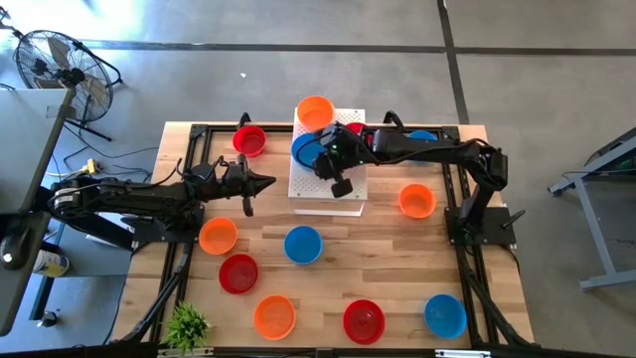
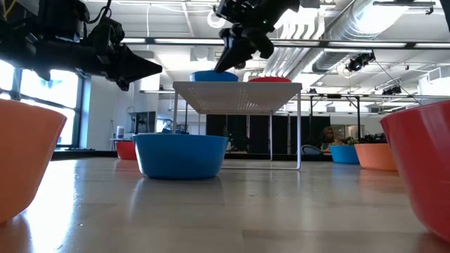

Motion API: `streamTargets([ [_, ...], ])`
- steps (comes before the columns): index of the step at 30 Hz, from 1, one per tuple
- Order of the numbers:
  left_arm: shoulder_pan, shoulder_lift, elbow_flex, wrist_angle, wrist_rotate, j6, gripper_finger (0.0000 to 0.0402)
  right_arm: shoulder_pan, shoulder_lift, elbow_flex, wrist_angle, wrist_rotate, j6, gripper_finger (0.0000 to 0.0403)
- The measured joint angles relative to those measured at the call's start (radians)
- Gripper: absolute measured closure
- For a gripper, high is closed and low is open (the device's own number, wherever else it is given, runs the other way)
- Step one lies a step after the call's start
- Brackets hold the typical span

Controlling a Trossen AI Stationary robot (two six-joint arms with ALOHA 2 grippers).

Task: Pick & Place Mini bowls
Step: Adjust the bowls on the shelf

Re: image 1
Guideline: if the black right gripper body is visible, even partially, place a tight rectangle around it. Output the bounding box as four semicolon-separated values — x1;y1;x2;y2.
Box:
333;132;374;173

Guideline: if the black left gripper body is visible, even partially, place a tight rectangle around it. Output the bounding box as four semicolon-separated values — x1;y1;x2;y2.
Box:
206;165;241;201

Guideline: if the orange plastic mini bowl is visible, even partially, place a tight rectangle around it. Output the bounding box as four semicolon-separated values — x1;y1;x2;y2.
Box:
198;216;239;257
397;183;437;220
296;94;337;132
253;294;297;342

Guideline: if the blue plastic mini bowl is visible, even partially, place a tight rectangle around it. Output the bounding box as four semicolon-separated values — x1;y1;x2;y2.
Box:
423;293;468;341
405;129;439;143
290;131;329;171
283;225;325;266

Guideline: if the white perforated metal shelf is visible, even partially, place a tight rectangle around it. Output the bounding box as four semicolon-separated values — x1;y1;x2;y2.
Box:
287;107;369;218

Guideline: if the white sheet on floor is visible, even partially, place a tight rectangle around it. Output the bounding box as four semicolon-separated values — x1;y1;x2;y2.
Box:
86;211;140;246

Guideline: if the small green artificial plant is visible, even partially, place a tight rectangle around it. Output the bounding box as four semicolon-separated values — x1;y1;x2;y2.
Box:
161;301;213;357

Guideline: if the black floor fan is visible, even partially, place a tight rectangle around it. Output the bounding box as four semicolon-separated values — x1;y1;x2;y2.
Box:
13;29;123;143

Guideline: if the white and yellow can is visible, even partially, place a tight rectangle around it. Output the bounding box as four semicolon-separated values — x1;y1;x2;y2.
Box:
32;249;71;278

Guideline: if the light grey flat panel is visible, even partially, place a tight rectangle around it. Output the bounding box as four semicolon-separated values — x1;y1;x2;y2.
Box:
0;88;77;216

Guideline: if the black computer mouse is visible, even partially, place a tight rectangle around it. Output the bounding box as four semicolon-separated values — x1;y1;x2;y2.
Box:
0;226;32;272

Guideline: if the dark grey desk top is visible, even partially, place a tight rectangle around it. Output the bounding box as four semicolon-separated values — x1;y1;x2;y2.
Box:
0;211;51;337

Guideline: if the silver metal bracket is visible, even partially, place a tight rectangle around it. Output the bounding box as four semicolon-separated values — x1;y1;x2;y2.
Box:
157;346;215;357
434;349;492;358

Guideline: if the grey metal table frame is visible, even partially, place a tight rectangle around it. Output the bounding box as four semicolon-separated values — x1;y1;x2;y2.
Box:
548;126;636;292

